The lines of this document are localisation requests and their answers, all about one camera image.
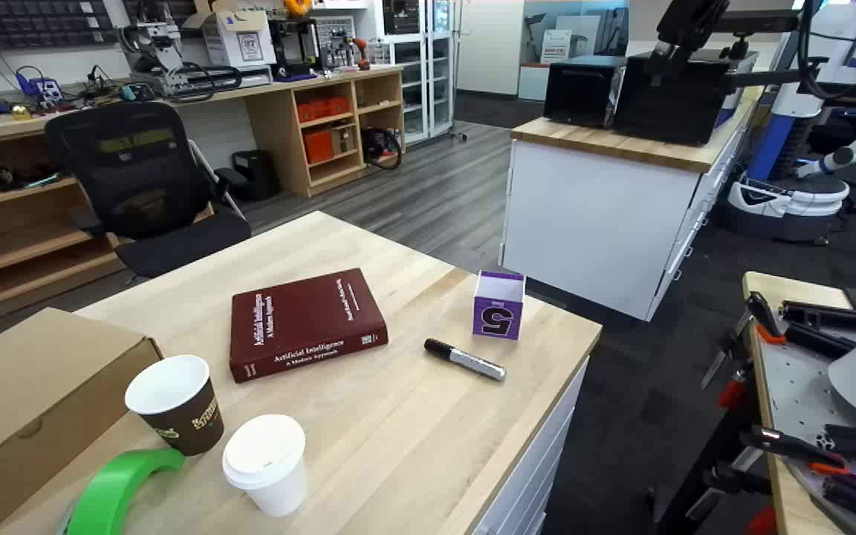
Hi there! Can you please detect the white lidded paper cup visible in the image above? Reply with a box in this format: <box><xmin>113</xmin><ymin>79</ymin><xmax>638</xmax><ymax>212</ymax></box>
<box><xmin>219</xmin><ymin>410</ymin><xmax>311</xmax><ymax>521</ymax></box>

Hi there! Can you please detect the robot cart with wooden edge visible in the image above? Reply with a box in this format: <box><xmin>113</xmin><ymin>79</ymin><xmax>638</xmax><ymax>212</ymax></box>
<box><xmin>739</xmin><ymin>269</ymin><xmax>856</xmax><ymax>535</ymax></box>

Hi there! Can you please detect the black monitor on arm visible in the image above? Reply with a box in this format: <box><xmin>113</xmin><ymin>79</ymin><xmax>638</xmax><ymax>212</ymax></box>
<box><xmin>650</xmin><ymin>0</ymin><xmax>733</xmax><ymax>58</ymax></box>

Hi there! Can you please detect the black mesh office chair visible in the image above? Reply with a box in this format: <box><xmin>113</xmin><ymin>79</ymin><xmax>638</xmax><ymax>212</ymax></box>
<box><xmin>42</xmin><ymin>101</ymin><xmax>254</xmax><ymax>282</ymax></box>

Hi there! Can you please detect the white glass door cabinet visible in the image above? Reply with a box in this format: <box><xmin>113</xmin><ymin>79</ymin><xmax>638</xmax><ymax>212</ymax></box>
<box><xmin>376</xmin><ymin>0</ymin><xmax>458</xmax><ymax>143</ymax></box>

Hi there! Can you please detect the brown paper cup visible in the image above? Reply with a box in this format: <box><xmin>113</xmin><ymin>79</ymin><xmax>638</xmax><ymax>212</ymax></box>
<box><xmin>120</xmin><ymin>352</ymin><xmax>226</xmax><ymax>458</ymax></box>

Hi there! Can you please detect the green tape roll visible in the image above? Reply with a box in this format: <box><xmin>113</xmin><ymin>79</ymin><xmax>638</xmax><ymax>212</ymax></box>
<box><xmin>63</xmin><ymin>447</ymin><xmax>186</xmax><ymax>535</ymax></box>

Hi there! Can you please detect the large black equipment box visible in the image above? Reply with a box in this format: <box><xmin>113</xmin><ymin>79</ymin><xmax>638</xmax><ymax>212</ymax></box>
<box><xmin>611</xmin><ymin>52</ymin><xmax>733</xmax><ymax>150</ymax></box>

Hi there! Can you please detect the white table drawer cabinet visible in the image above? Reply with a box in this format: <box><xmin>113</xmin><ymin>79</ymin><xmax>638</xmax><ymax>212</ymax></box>
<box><xmin>467</xmin><ymin>355</ymin><xmax>590</xmax><ymax>535</ymax></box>

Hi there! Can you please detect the black bag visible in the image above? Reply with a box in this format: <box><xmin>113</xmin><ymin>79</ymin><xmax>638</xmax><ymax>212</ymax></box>
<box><xmin>226</xmin><ymin>146</ymin><xmax>284</xmax><ymax>205</ymax></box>

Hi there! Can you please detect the black 3D printer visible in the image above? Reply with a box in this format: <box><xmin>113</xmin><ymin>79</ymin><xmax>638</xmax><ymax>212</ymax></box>
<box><xmin>265</xmin><ymin>12</ymin><xmax>326</xmax><ymax>85</ymax></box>

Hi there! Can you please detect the blue and white mobile robot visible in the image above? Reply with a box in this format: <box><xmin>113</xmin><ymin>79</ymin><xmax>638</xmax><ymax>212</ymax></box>
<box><xmin>725</xmin><ymin>28</ymin><xmax>856</xmax><ymax>224</ymax></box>

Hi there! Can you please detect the purple and white box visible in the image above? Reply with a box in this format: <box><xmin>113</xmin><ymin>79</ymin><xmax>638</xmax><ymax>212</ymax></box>
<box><xmin>468</xmin><ymin>269</ymin><xmax>529</xmax><ymax>342</ymax></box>

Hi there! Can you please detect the dark red hardcover book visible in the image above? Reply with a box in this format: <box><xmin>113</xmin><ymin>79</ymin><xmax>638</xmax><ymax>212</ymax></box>
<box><xmin>226</xmin><ymin>264</ymin><xmax>391</xmax><ymax>386</ymax></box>

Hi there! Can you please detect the white machine on workbench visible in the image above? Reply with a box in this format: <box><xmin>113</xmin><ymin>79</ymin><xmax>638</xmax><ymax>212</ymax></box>
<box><xmin>199</xmin><ymin>9</ymin><xmax>280</xmax><ymax>73</ymax></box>

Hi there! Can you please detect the small black equipment box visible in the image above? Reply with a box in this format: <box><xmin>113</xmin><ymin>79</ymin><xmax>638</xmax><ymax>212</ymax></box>
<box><xmin>540</xmin><ymin>59</ymin><xmax>629</xmax><ymax>132</ymax></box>

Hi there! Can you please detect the black wall pegboard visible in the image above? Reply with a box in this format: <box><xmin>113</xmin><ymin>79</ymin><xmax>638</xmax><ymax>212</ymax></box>
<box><xmin>0</xmin><ymin>0</ymin><xmax>118</xmax><ymax>53</ymax></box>

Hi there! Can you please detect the orange storage bin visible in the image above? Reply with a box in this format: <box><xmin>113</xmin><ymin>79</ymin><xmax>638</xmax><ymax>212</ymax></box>
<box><xmin>302</xmin><ymin>125</ymin><xmax>342</xmax><ymax>166</ymax></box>
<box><xmin>293</xmin><ymin>93</ymin><xmax>355</xmax><ymax>125</ymax></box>

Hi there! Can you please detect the flat cardboard box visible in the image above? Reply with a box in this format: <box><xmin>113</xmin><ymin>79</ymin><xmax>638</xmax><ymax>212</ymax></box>
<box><xmin>0</xmin><ymin>307</ymin><xmax>167</xmax><ymax>535</ymax></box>

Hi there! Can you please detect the black and silver marker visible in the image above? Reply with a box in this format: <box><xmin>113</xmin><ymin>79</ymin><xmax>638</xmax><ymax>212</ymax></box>
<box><xmin>421</xmin><ymin>336</ymin><xmax>511</xmax><ymax>386</ymax></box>

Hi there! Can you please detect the white counter with wooden top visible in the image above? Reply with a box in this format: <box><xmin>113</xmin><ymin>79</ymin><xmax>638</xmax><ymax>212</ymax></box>
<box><xmin>499</xmin><ymin>86</ymin><xmax>762</xmax><ymax>328</ymax></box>

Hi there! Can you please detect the blue tool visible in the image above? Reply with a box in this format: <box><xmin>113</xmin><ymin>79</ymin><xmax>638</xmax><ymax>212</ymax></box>
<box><xmin>12</xmin><ymin>62</ymin><xmax>66</xmax><ymax>110</ymax></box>

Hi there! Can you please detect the coiled cable bundle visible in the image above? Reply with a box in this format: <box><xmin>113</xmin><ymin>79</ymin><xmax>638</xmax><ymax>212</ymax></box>
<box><xmin>360</xmin><ymin>125</ymin><xmax>407</xmax><ymax>172</ymax></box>

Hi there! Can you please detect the wooden workbench shelving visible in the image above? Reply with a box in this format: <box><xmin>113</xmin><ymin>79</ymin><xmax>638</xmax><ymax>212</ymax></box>
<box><xmin>0</xmin><ymin>62</ymin><xmax>407</xmax><ymax>336</ymax></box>

